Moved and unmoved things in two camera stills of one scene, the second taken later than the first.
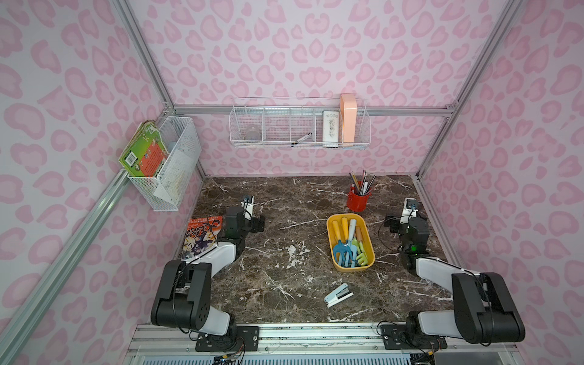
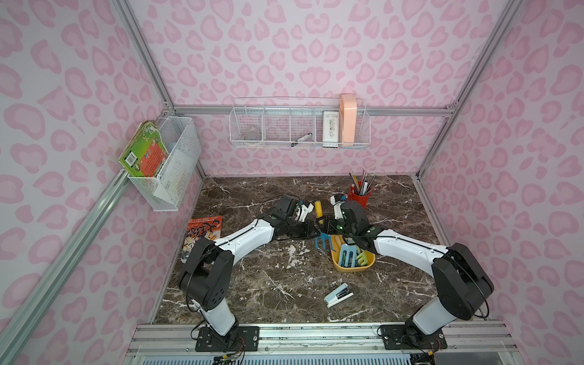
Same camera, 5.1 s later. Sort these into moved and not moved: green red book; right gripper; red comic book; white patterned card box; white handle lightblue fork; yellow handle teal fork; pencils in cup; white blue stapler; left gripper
Moved: yellow handle teal fork; right gripper; left gripper
Not moved: white blue stapler; white handle lightblue fork; green red book; pencils in cup; red comic book; white patterned card box
